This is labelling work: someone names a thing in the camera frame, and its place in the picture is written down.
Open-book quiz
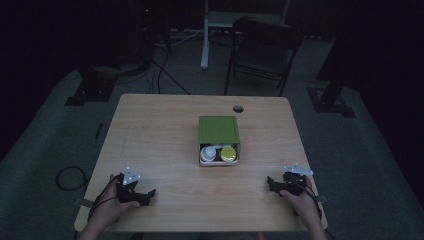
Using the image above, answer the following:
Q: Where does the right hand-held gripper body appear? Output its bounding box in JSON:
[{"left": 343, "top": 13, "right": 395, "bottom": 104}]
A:
[{"left": 280, "top": 162, "right": 315, "bottom": 197}]

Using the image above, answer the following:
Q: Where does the white desk frame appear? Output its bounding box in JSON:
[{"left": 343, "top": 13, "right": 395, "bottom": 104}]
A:
[{"left": 199, "top": 0, "right": 292, "bottom": 70}]

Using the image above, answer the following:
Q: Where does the black folding chair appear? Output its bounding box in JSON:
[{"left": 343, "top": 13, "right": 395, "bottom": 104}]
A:
[{"left": 223, "top": 17, "right": 305, "bottom": 98}]

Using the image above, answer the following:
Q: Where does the looped black cable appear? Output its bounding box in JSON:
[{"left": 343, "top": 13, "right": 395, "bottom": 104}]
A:
[{"left": 54, "top": 165, "right": 90, "bottom": 192}]

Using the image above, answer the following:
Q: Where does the person's left hand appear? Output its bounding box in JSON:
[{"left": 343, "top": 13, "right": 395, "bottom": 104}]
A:
[{"left": 89, "top": 173, "right": 141, "bottom": 232}]

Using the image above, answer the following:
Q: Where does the hand-held gripper cable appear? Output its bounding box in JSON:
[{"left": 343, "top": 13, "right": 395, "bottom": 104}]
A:
[
  {"left": 87, "top": 173, "right": 122, "bottom": 222},
  {"left": 292, "top": 181, "right": 324, "bottom": 222}
]

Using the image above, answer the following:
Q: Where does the left hand-held gripper cable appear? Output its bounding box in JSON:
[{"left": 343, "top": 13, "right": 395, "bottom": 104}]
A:
[{"left": 87, "top": 173, "right": 122, "bottom": 222}]

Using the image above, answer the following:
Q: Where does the dark equipment rack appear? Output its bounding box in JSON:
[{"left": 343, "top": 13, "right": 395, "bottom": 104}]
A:
[{"left": 131, "top": 0, "right": 174, "bottom": 69}]

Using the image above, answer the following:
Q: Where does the white drawer tray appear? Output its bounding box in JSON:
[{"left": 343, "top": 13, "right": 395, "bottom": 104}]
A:
[{"left": 198, "top": 143, "right": 241, "bottom": 167}]

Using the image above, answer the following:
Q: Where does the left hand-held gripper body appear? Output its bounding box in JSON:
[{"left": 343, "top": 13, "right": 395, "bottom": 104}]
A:
[{"left": 115, "top": 166, "right": 142, "bottom": 205}]

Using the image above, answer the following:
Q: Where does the white floor cable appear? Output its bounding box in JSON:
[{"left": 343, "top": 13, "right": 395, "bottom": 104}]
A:
[{"left": 155, "top": 29, "right": 205, "bottom": 48}]

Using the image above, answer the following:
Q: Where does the green box sleeve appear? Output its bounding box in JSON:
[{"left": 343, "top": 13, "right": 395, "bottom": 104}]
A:
[{"left": 198, "top": 115, "right": 241, "bottom": 146}]

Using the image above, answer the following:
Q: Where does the right hand-held gripper cable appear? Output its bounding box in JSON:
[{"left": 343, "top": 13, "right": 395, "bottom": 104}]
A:
[{"left": 292, "top": 181, "right": 324, "bottom": 222}]

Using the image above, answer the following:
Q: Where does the person's right hand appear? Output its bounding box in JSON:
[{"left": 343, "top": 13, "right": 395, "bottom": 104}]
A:
[{"left": 279, "top": 175, "right": 322, "bottom": 228}]

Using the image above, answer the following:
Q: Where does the black floor cable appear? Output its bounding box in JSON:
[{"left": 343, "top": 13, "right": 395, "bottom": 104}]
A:
[{"left": 146, "top": 43, "right": 192, "bottom": 96}]

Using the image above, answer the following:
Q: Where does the black stand with base plate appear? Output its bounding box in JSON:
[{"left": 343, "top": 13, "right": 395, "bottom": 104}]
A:
[
  {"left": 64, "top": 64, "right": 118, "bottom": 107},
  {"left": 306, "top": 29, "right": 357, "bottom": 119}
]

